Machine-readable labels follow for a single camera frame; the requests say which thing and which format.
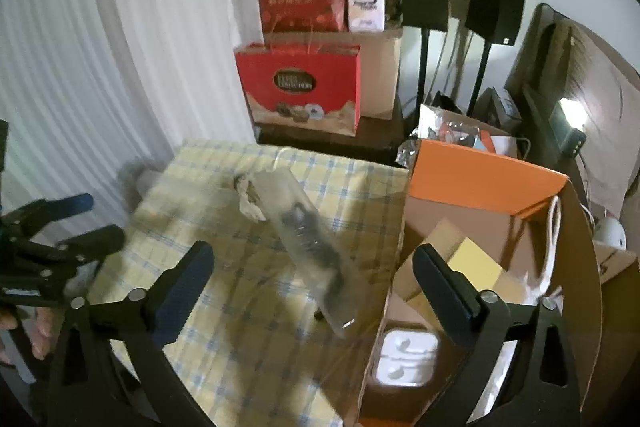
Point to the yellow plaid tablecloth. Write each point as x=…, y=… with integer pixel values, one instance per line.
x=253, y=352

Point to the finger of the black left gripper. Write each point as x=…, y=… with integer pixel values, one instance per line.
x=76, y=250
x=36, y=215

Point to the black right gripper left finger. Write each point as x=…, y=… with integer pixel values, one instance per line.
x=169, y=302

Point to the black speaker on stand left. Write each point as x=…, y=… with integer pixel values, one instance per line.
x=425, y=21

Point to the dark wooden side table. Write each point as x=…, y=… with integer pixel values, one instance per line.
x=377, y=140

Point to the person's left hand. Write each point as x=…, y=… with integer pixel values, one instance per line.
x=40, y=334

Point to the small brown open box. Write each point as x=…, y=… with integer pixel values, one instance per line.
x=619, y=347

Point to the black speaker on stand right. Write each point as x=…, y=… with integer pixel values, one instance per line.
x=496, y=22

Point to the black speaker on stand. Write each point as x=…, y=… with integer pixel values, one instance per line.
x=425, y=21
x=496, y=22

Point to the white earphone case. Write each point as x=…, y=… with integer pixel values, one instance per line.
x=407, y=358

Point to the orange cardboard box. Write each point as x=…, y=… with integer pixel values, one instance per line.
x=494, y=314

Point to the brown bed headboard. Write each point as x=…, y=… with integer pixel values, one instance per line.
x=566, y=69

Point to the silver foil snack bag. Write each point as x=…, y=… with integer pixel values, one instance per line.
x=437, y=124

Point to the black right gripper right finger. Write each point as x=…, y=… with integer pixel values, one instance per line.
x=461, y=309

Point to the pink white package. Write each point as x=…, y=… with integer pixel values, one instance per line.
x=366, y=15

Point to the clear plastic bag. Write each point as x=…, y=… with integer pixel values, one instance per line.
x=266, y=195

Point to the white round lamp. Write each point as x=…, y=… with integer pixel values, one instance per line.
x=610, y=232

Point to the red Collection gift bag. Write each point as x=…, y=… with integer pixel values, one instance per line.
x=307, y=86

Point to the white curtain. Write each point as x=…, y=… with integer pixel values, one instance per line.
x=95, y=91

